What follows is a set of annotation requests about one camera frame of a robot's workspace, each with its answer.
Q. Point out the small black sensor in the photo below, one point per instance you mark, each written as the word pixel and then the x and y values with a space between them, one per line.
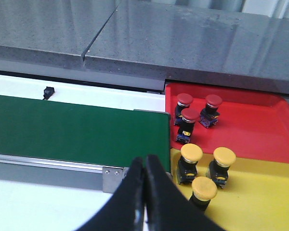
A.
pixel 48 92

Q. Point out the aluminium conveyor side rail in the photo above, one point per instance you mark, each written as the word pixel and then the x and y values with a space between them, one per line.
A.
pixel 48 163

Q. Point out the right grey stone slab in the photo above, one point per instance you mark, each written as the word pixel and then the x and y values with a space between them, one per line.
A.
pixel 170 42

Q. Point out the green conveyor belt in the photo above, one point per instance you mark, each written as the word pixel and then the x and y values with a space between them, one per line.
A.
pixel 81 133

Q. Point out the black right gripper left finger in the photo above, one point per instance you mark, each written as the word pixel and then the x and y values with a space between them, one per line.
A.
pixel 124 211

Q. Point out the red mushroom push button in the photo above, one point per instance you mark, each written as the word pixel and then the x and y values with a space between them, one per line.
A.
pixel 183 101

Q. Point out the steel conveyor support bracket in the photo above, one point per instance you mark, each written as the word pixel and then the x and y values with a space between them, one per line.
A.
pixel 112 178

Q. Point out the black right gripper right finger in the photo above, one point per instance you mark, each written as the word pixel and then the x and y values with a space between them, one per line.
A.
pixel 167 208

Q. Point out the red plastic bin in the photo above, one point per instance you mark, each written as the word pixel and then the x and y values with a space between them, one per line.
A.
pixel 252 124

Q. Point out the grey stone slab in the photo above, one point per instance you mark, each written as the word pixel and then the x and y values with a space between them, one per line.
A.
pixel 57 33
pixel 170 42

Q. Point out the yellow mushroom push button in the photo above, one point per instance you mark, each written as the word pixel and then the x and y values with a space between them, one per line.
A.
pixel 187 163

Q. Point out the left grey stone slab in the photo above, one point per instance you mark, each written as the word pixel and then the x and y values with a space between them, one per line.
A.
pixel 57 33

